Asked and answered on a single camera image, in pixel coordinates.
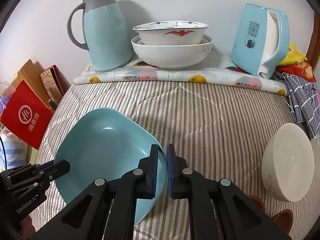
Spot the blue square plate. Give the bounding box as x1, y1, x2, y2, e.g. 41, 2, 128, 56
54, 107, 168, 227

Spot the brown clay bowl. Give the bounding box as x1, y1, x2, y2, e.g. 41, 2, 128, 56
271, 209, 293, 234
247, 195, 265, 212

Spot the white ceramic bowl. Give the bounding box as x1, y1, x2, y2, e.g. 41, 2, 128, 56
261, 123, 315, 202

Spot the blue striped bag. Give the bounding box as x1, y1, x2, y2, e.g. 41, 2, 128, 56
1, 128, 27, 170

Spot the red paper bag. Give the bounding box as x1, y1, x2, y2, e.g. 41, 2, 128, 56
1, 81, 53, 150

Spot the patterned brown box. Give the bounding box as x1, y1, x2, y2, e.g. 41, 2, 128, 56
40, 65, 65, 104

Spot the striped quilted table cover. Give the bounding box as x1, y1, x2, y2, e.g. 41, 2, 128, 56
32, 51, 320, 240

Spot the cardboard box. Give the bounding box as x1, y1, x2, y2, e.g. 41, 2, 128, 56
10, 59, 50, 108

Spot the fruit pattern rolled mat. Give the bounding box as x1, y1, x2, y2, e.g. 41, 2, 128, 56
74, 66, 289, 96

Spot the light blue thermos jug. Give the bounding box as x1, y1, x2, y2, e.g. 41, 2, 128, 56
67, 0, 133, 72

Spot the grey checked cloth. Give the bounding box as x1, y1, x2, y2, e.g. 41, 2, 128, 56
283, 73, 319, 140

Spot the large white porcelain bowl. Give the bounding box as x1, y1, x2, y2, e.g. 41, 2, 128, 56
131, 35, 212, 70

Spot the red snack bag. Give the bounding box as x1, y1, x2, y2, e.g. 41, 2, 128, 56
277, 62, 317, 83

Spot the yellow snack bag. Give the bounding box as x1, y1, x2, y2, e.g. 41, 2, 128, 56
278, 43, 307, 66

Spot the painted porcelain bowl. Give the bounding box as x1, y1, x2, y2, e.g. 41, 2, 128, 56
132, 20, 209, 46

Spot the light blue electric kettle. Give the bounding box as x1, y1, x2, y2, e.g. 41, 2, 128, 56
231, 3, 290, 79

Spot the brown wooden door frame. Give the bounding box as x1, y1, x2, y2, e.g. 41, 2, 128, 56
306, 13, 320, 68

